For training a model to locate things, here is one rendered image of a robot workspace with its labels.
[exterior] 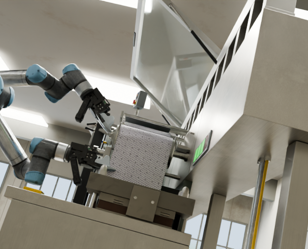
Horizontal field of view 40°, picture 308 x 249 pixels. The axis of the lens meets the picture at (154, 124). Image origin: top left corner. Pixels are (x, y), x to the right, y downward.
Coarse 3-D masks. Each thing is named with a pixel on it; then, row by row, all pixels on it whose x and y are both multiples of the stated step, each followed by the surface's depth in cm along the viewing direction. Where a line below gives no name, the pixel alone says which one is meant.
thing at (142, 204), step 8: (136, 192) 153; (144, 192) 154; (152, 192) 154; (136, 200) 152; (144, 200) 153; (152, 200) 153; (128, 208) 151; (136, 208) 152; (144, 208) 152; (152, 208) 152; (136, 216) 151; (144, 216) 151; (152, 216) 151
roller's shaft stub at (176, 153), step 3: (174, 150) 187; (174, 153) 186; (177, 153) 186; (180, 153) 187; (183, 153) 187; (186, 153) 187; (174, 156) 187; (177, 156) 187; (180, 156) 186; (183, 156) 186; (186, 156) 186; (183, 159) 187; (186, 159) 186
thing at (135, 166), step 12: (120, 156) 179; (132, 156) 179; (144, 156) 180; (156, 156) 180; (120, 168) 177; (132, 168) 178; (144, 168) 178; (156, 168) 179; (132, 180) 176; (144, 180) 177; (156, 180) 177
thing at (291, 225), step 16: (304, 144) 106; (288, 160) 108; (304, 160) 105; (288, 176) 104; (304, 176) 103; (288, 192) 102; (304, 192) 102; (208, 208) 194; (288, 208) 101; (304, 208) 101; (208, 224) 187; (288, 224) 99; (304, 224) 100; (208, 240) 185; (272, 240) 103; (288, 240) 98; (304, 240) 99
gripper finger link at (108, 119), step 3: (102, 114) 186; (105, 114) 186; (105, 117) 186; (108, 117) 186; (111, 117) 186; (99, 120) 186; (105, 120) 185; (108, 120) 186; (111, 120) 186; (102, 123) 184; (105, 123) 184; (108, 123) 185; (105, 126) 184; (108, 126) 185; (108, 129) 185
